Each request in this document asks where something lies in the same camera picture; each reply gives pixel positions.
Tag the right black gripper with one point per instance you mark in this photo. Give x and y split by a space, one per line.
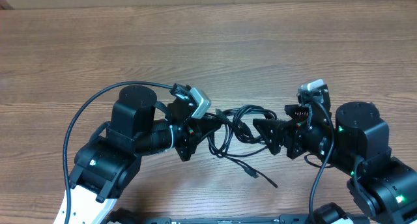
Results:
295 131

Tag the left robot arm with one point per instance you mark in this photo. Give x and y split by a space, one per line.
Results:
139 126

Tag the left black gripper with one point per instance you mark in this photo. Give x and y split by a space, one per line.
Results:
191 133

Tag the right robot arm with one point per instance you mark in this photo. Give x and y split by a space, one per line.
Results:
382 186

